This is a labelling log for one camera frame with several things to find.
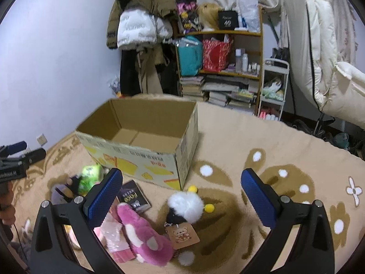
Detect pink cloth roll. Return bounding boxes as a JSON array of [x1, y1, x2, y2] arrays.
[[93, 200, 136, 263]]

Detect green tissue pack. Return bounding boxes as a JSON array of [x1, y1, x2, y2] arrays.
[[77, 165, 104, 195]]

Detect pink plush bear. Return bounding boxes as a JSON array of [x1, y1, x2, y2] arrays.
[[117, 203, 175, 266]]

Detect dark small book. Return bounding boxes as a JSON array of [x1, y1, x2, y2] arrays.
[[117, 180, 151, 214]]

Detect white black pompom plush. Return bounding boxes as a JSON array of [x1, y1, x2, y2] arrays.
[[164, 186, 215, 266]]

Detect operator left hand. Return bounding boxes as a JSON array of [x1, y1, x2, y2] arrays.
[[0, 181, 16, 226]]

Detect purple black plush toy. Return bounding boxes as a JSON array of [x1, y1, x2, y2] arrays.
[[50, 174, 82, 205]]

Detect beige floral carpet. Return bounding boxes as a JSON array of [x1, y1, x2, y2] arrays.
[[14, 102, 364, 273]]

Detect plastic bag with toys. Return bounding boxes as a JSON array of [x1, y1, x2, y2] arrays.
[[108, 76, 122, 98]]

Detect cardboard box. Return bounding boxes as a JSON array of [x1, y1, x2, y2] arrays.
[[76, 95, 199, 190]]

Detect white trolley cart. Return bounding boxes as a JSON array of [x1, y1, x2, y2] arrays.
[[257, 58, 289, 121]]

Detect beige trench coat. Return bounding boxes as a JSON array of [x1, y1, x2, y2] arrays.
[[136, 44, 167, 94]]

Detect white puffer jacket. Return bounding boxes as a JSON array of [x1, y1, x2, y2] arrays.
[[117, 6, 173, 50]]

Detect stack of books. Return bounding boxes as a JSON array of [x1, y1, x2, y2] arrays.
[[179, 76, 209, 101]]

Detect wooden bookshelf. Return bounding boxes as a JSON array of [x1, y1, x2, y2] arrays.
[[172, 5, 265, 116]]

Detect teal bag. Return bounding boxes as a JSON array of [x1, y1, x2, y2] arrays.
[[177, 36, 203, 77]]

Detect red gift bag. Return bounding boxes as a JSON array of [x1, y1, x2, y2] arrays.
[[203, 39, 232, 72]]

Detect olive green puffer jacket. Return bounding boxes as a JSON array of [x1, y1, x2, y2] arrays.
[[106, 0, 179, 50]]

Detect cream padded chair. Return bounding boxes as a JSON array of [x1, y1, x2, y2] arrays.
[[282, 0, 364, 128]]

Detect black box with 40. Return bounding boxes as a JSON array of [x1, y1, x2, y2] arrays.
[[218, 10, 239, 30]]

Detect blonde wig head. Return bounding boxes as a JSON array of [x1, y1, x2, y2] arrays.
[[197, 3, 221, 31]]

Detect wall socket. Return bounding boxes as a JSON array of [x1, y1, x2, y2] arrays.
[[36, 134, 48, 146]]

